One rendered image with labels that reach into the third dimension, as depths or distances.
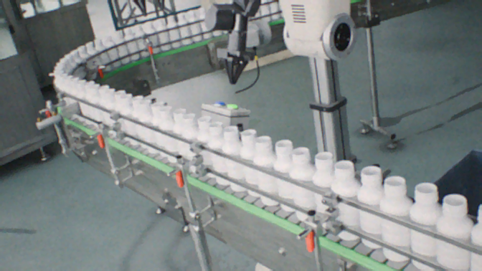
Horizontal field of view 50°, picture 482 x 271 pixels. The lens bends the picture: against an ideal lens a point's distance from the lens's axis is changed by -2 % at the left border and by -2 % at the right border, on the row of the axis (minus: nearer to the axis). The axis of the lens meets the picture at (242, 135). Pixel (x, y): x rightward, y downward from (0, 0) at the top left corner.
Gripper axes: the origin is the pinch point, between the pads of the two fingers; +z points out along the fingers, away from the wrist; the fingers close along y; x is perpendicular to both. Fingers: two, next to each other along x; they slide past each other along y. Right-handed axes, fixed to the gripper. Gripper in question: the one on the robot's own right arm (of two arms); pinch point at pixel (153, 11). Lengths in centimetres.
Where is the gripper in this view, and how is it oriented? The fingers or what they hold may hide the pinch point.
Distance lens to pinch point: 170.4
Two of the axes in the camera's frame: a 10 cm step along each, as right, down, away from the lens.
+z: 1.8, 8.9, 4.2
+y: -7.4, 4.0, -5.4
